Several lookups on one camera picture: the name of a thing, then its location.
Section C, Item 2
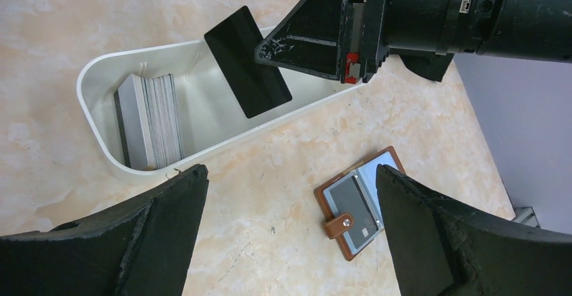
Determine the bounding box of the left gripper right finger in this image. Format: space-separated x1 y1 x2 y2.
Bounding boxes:
376 165 571 295

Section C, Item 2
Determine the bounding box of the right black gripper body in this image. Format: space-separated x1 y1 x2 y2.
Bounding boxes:
341 0 506 84

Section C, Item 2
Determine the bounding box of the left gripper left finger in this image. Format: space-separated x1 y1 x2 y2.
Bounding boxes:
1 165 209 295

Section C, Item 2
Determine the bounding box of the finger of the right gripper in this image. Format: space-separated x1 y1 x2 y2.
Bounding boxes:
254 0 342 81

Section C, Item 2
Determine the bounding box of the black credit card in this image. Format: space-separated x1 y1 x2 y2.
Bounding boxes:
204 5 293 119

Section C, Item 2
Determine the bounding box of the brown leather card holder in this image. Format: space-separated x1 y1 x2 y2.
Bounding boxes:
314 146 405 262

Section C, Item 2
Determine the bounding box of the white oblong plastic tray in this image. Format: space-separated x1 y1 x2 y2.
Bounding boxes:
76 40 355 184

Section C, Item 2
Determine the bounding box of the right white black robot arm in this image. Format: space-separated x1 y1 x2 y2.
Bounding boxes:
255 0 571 84

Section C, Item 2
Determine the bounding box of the black card in holder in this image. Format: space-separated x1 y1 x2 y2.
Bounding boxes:
324 175 380 255

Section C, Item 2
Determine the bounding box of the stack of grey cards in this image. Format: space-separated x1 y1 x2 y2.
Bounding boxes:
114 73 185 171

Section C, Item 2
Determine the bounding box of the aluminium frame rail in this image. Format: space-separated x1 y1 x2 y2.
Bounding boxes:
512 207 540 228

